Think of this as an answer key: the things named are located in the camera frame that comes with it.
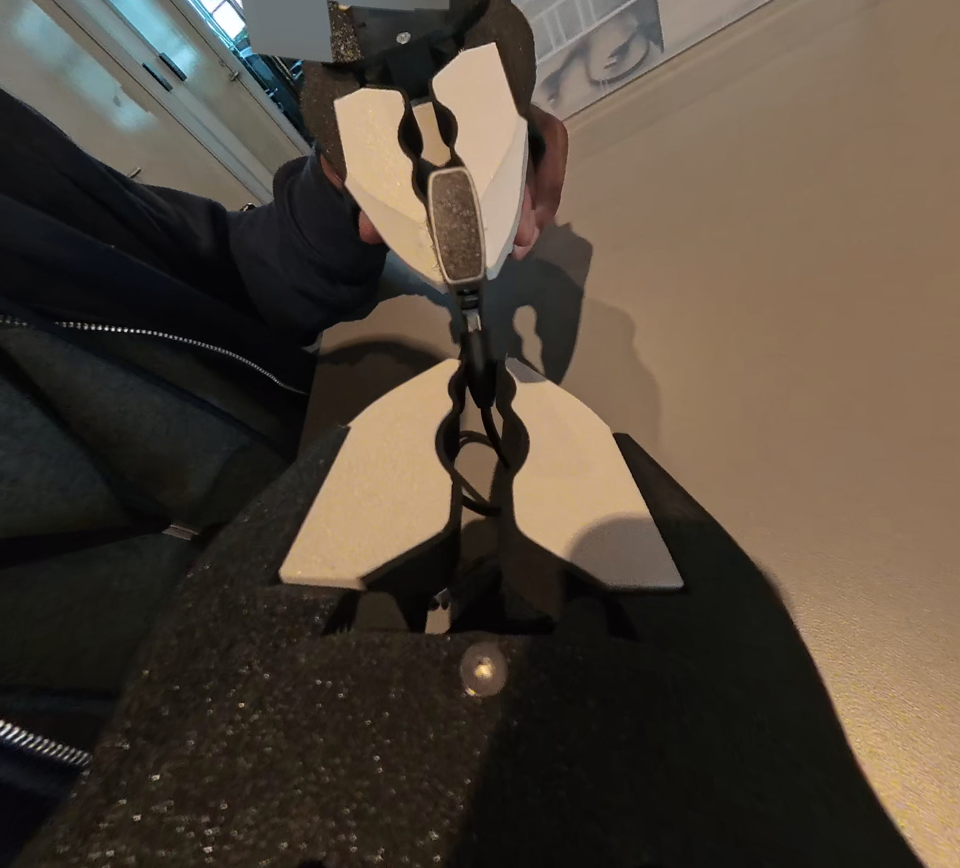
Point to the person's torso in dark jacket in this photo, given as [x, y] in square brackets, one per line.
[90, 508]

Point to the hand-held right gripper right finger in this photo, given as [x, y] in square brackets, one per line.
[593, 493]

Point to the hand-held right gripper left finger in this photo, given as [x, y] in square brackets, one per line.
[375, 493]

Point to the person's left forearm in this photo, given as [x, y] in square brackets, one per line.
[150, 223]

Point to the grey usb hub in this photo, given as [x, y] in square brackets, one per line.
[456, 223]

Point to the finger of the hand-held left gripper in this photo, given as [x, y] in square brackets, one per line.
[498, 133]
[375, 171]

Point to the person's left hand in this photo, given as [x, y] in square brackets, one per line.
[545, 178]

